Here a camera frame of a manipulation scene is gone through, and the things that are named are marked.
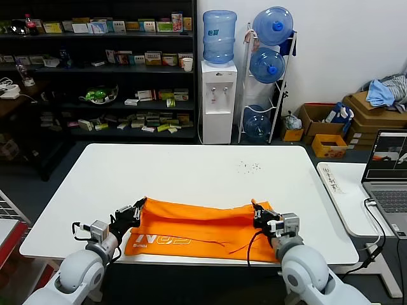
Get tall pink box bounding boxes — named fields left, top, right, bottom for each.
left=170, top=12, right=184, bottom=34

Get open cardboard box red rim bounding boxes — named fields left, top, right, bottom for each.
left=299, top=102, right=347, bottom=146

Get crumpled plastic bag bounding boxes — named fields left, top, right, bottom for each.
left=282, top=110, right=303, bottom=131

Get blue plastic bottle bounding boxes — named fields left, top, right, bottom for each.
left=59, top=47, right=72, bottom=68

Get dark wooden desk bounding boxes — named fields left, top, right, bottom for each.
left=0, top=79, right=76, bottom=182

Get white teal yellow box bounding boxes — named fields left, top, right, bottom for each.
left=138, top=19, right=157, bottom=33

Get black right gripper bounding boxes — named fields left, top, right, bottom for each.
left=252, top=200, right=282, bottom=236

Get small white side table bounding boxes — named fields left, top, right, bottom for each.
left=317, top=161, right=407, bottom=299

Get small yellow cardboard box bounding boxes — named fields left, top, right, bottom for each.
left=280, top=126, right=305, bottom=142

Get blue white package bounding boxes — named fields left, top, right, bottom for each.
left=324, top=101, right=355, bottom=137

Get cola bottle red cap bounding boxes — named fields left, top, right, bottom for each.
left=24, top=13, right=39, bottom=36

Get white laptop cable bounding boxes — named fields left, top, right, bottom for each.
left=364, top=201, right=382, bottom=247

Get green orange box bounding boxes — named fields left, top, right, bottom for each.
left=161, top=53, right=179, bottom=67

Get large brown cardboard box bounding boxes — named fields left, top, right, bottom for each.
left=341, top=91, right=407, bottom=128

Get black laptop cable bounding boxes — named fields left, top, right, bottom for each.
left=343, top=197, right=387, bottom=276

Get bowl of green fruit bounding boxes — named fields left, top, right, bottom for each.
left=78, top=84, right=120, bottom=105

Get scattered dark crumbs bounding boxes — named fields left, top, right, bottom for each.
left=235, top=160, right=262, bottom=174

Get white power strip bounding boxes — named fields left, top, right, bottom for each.
left=0, top=84, right=21, bottom=99

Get brown cardboard box white labels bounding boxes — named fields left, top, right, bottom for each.
left=345, top=119, right=407, bottom=151

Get large white table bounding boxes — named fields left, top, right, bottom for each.
left=19, top=142, right=360, bottom=268

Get pink hanging cloth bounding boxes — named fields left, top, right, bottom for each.
left=243, top=27, right=259, bottom=54

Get white wire jug rack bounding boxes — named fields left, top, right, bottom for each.
left=237, top=21, right=299, bottom=144

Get shiny black helmet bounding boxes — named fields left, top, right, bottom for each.
left=10, top=18, right=29, bottom=35

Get dark blue hanging cloth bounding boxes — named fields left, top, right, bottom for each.
left=279, top=30, right=299, bottom=58

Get grey striped cloth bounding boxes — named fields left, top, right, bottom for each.
left=379, top=74, right=407, bottom=114

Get grey laptop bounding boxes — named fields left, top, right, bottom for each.
left=361, top=129, right=407, bottom=240

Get orange yellow fruit box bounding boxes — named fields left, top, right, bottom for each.
left=311, top=133, right=349, bottom=159

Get black shelf unit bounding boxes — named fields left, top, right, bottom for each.
left=0, top=0, right=198, bottom=142

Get white water dispenser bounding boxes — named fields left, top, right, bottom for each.
left=200, top=59, right=238, bottom=146

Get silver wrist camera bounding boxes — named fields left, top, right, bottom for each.
left=267, top=212, right=300, bottom=238
left=81, top=219, right=111, bottom=244

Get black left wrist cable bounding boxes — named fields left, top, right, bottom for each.
left=71, top=221, right=93, bottom=242

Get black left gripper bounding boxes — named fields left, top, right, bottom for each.
left=109, top=197, right=147, bottom=238

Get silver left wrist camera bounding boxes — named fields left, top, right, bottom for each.
left=81, top=219, right=111, bottom=244

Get clear bottle purple contents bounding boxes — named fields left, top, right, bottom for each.
left=15, top=60, right=35, bottom=87

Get orange t-shirt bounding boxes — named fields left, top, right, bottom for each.
left=123, top=196, right=282, bottom=264

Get red white cart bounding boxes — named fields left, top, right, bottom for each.
left=0, top=218, right=64, bottom=305

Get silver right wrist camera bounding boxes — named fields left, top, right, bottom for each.
left=267, top=212, right=300, bottom=238

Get labelled blue water jug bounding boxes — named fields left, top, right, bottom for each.
left=202, top=10, right=238, bottom=67

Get light blue cloth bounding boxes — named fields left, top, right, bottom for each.
left=365, top=79, right=397, bottom=107

